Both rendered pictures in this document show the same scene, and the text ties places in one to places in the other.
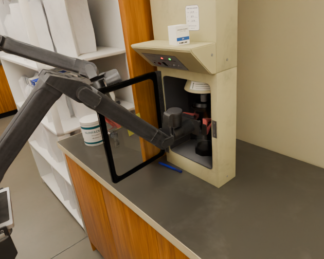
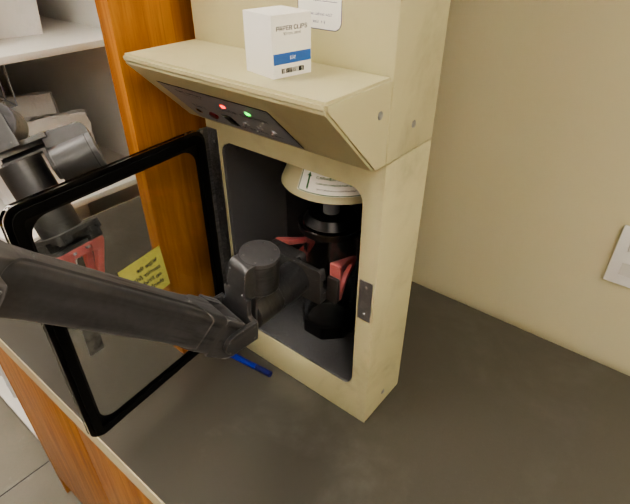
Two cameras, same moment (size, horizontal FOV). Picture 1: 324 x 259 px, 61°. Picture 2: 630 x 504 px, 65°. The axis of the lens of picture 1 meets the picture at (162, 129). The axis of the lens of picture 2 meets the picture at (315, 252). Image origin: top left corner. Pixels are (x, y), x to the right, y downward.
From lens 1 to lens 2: 0.41 m
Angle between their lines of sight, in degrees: 15
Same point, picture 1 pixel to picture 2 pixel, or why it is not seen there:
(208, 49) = (373, 99)
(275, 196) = (493, 443)
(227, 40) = (420, 70)
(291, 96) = (525, 194)
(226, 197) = (385, 451)
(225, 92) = (400, 211)
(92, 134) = not seen: hidden behind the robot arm
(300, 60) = (558, 115)
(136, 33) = (138, 13)
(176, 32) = (273, 35)
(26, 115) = not seen: outside the picture
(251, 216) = not seen: outside the picture
